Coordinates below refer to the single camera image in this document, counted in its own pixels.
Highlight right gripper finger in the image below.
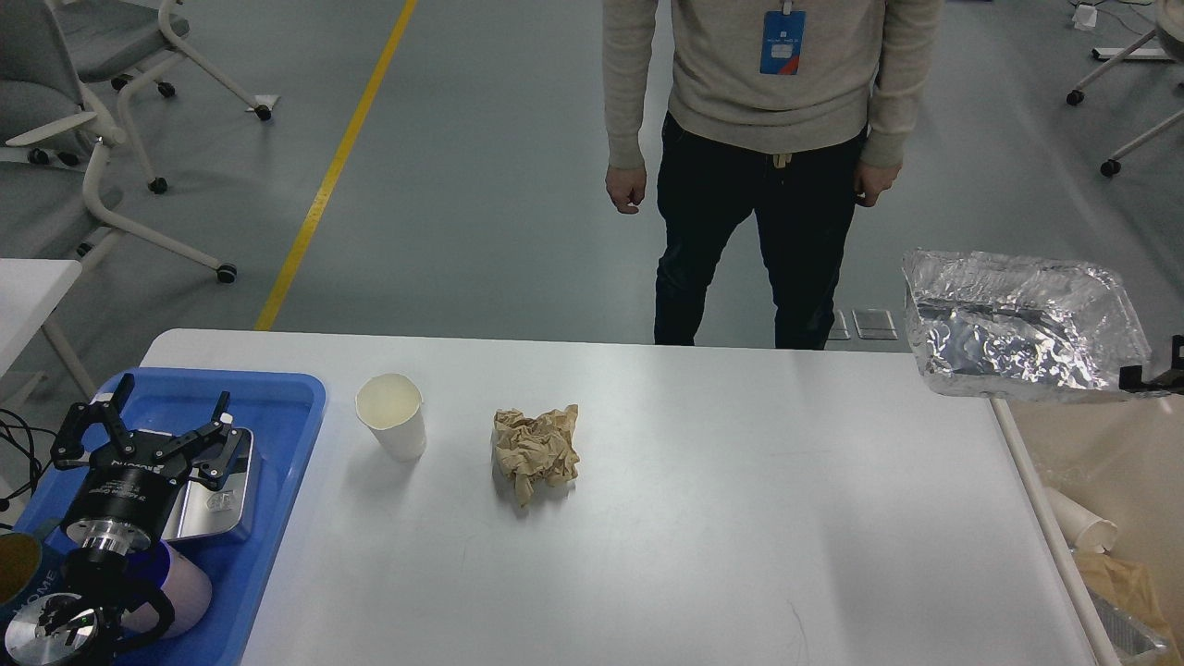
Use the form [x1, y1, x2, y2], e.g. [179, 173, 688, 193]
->
[1117, 335, 1184, 393]

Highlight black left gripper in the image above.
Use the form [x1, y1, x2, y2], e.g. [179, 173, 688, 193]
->
[51, 374, 246, 555]

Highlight metal rectangular tin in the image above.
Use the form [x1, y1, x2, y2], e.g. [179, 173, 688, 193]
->
[134, 425, 258, 542]

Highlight pink plastic mug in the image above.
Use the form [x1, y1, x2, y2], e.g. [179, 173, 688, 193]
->
[128, 542, 213, 639]

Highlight aluminium foil tray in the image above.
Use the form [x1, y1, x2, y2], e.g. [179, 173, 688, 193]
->
[902, 249, 1180, 403]

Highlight white paper cup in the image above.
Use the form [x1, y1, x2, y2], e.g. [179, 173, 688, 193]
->
[354, 374, 426, 461]

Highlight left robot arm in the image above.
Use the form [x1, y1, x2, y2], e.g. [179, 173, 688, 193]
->
[4, 374, 253, 665]

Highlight beige plastic bin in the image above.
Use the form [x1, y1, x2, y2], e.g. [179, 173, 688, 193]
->
[991, 396, 1183, 665]

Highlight blue plastic tray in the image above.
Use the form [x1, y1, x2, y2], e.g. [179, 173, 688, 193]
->
[0, 369, 327, 666]

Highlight dark blue HOME mug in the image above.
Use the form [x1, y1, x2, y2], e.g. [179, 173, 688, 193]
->
[1, 521, 65, 629]

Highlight paper cup in bin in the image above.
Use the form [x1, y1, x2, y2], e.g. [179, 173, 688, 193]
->
[1044, 487, 1119, 555]

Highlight white side table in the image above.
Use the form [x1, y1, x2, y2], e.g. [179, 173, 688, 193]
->
[1, 257, 97, 401]

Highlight white chair base right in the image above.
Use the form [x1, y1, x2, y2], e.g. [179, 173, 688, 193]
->
[1067, 0, 1184, 179]

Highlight floor socket plate right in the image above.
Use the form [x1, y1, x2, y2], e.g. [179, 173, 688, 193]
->
[852, 308, 900, 341]

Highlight floor socket plate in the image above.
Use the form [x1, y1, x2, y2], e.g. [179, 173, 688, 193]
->
[852, 308, 900, 341]
[826, 308, 852, 341]

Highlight grey office chair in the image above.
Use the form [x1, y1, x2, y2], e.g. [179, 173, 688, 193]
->
[54, 1, 272, 121]
[1, 1, 237, 283]

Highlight floor socket plate left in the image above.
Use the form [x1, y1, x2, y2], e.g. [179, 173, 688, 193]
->
[826, 308, 852, 341]

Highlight person in beige sweater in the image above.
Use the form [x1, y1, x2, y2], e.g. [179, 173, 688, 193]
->
[654, 1, 944, 350]

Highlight black cables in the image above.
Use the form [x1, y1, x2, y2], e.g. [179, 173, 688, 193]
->
[0, 406, 56, 512]

